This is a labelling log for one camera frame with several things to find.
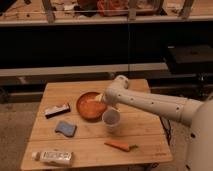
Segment orange object on shelf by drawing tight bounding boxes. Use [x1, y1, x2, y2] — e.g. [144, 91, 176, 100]
[97, 0, 129, 16]

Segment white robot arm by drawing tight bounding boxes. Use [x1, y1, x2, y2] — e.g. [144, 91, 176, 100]
[95, 75, 213, 171]

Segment white tube with label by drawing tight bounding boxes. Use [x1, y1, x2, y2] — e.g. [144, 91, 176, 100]
[32, 150, 73, 165]

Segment blue sponge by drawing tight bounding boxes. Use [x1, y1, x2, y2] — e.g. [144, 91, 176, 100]
[55, 121, 77, 137]

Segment wooden table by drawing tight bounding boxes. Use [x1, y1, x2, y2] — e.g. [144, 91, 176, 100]
[21, 81, 172, 171]

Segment orange carrot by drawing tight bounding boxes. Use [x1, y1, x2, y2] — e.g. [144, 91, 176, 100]
[105, 140, 137, 152]

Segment clear plastic cup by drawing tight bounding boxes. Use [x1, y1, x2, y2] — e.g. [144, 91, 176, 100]
[102, 108, 120, 132]

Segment black box on right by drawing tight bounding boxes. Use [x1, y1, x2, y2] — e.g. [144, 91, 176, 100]
[165, 45, 213, 74]

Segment orange ceramic bowl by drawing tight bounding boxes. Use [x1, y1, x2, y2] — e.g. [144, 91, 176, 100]
[76, 92, 107, 121]

